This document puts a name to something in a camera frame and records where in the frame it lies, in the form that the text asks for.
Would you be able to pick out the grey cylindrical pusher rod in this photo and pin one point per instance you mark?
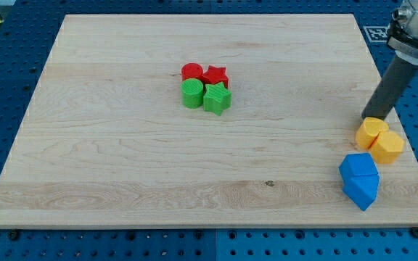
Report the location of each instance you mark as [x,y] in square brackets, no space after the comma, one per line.
[397,77]

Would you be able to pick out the yellow heart block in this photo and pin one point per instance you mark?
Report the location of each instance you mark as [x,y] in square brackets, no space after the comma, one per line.
[369,130]

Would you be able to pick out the yellow hexagon block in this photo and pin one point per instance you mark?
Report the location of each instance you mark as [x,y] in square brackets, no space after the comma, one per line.
[387,147]

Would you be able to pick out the blue cube block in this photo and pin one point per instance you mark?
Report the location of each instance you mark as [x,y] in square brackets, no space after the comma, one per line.
[357,165]

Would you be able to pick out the white fiducial marker tag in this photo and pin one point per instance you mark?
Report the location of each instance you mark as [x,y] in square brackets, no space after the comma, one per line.
[376,34]

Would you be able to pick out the blue pentagon block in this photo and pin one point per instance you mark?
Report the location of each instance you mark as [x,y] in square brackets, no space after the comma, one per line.
[362,190]

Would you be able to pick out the green star block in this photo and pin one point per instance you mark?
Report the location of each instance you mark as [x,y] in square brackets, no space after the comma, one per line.
[217,98]

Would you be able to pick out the red star block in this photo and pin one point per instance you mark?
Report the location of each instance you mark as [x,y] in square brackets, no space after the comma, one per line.
[214,75]

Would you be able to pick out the wooden board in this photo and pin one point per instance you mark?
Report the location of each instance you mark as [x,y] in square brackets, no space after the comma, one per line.
[106,142]

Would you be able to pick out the green cylinder block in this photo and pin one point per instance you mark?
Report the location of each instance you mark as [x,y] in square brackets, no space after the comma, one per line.
[192,91]

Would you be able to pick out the red cylinder block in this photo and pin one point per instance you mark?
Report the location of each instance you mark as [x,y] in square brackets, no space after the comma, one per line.
[191,70]

